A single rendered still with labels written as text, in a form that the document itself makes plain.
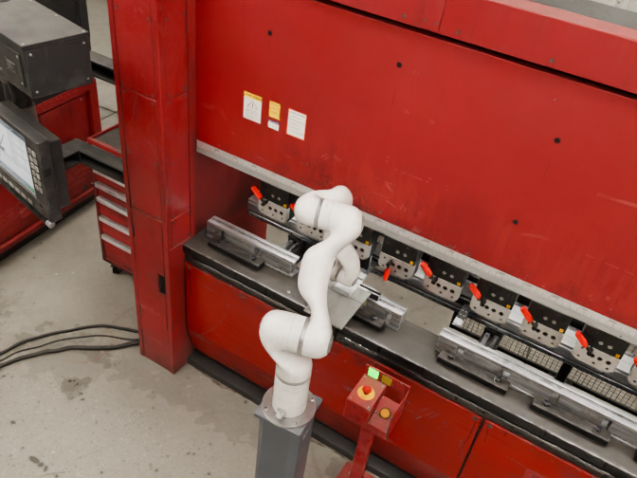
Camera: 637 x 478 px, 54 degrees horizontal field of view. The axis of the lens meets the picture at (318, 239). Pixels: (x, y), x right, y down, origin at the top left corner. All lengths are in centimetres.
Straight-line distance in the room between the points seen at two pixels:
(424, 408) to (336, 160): 113
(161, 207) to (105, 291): 138
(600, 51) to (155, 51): 153
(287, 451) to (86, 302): 213
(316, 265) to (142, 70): 111
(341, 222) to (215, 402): 181
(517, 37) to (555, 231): 66
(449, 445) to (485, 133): 141
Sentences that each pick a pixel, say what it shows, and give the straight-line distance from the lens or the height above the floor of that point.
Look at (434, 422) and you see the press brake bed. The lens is 286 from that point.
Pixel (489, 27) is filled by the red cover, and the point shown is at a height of 223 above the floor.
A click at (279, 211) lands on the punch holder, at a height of 122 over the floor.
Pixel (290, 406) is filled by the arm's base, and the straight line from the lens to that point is 218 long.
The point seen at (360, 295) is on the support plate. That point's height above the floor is 100.
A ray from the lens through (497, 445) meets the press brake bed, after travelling 280.
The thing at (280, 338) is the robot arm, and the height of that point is 139.
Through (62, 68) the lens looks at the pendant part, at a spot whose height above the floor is 184.
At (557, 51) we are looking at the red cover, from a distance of 199.
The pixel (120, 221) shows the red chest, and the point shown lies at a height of 52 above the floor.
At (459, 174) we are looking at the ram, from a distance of 224.
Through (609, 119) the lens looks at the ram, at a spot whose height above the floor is 206.
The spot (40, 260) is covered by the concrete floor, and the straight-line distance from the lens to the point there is 447.
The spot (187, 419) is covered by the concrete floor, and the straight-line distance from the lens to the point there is 347.
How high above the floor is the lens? 282
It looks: 38 degrees down
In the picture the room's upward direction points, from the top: 8 degrees clockwise
